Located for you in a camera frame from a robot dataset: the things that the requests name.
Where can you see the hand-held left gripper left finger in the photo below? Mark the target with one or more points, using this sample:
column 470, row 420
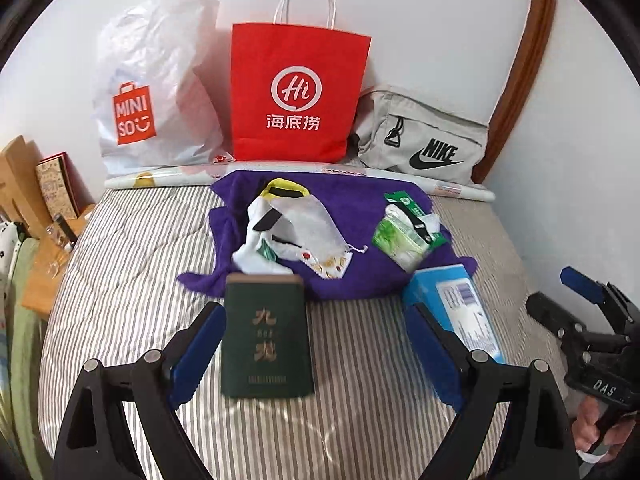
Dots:
column 200, row 355

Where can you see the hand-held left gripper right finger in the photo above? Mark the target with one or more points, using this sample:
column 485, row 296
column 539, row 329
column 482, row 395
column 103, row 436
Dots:
column 435, row 355

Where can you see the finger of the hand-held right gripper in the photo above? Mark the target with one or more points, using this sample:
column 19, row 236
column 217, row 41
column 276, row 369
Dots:
column 550, row 312
column 582, row 285

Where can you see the blue tissue pack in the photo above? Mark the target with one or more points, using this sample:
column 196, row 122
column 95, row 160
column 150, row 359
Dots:
column 465, row 305

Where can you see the dark green tin box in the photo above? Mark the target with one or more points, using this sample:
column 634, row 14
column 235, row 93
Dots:
column 265, row 340

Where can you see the white fabric glove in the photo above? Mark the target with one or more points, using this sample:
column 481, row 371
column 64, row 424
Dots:
column 255, row 257

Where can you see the green tissue pack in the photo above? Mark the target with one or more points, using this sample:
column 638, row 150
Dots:
column 395, row 245

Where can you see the fruit-printed packet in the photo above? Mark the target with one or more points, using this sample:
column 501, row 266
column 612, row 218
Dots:
column 327, row 265

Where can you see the green packet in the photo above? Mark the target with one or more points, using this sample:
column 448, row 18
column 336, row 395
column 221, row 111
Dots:
column 402, row 200

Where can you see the yellow-trimmed white mesh pouch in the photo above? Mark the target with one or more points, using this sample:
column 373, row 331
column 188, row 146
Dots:
column 310, row 220

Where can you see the person's right hand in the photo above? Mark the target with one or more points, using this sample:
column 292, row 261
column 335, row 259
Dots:
column 585, row 430

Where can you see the purple towel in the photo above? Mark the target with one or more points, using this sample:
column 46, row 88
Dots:
column 360, row 280

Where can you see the wooden bedside shelf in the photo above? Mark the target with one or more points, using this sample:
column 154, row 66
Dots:
column 42, row 285

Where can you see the green bedsheet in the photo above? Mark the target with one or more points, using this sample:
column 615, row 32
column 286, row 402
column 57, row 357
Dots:
column 22, row 360

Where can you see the printed paper roll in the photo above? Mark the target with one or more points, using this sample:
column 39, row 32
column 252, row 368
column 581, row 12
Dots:
column 150, row 177

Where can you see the grey waist bag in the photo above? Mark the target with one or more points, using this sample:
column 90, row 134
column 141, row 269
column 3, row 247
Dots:
column 390, row 160

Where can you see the spotted white plush toy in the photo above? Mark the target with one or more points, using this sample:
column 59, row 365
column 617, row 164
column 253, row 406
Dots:
column 10, row 245

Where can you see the patterned book box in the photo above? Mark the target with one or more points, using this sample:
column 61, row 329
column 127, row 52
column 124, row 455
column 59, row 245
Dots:
column 55, row 187

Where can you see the white plastic shopping bag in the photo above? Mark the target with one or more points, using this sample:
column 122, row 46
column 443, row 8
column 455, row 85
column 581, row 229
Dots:
column 160, row 60

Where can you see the red paper bag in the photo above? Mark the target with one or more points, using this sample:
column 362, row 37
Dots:
column 300, row 60

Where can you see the brown wooden door frame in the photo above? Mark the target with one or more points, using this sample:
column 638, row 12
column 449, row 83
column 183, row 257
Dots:
column 530, row 60

